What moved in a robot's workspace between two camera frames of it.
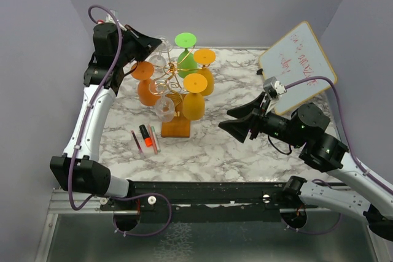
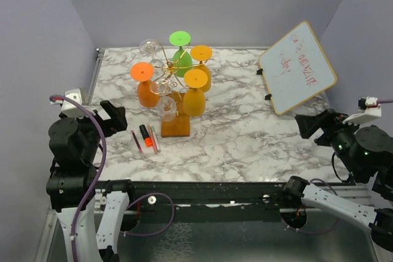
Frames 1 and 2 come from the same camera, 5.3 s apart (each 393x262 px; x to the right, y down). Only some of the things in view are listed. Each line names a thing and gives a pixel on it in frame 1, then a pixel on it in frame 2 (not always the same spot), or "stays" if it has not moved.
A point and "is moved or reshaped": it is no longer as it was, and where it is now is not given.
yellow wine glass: [193, 102] is moved or reshaped
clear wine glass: [164, 107] stays
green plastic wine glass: [186, 64] is moved or reshaped
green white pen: [156, 143] stays
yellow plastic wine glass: [205, 57] is moved or reshaped
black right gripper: [239, 127] to [329, 119]
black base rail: [203, 202] stays
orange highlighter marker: [147, 138] stays
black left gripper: [145, 44] to [118, 119]
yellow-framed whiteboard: [297, 56] stays
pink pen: [136, 142] stays
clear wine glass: [159, 60] is moved or reshaped
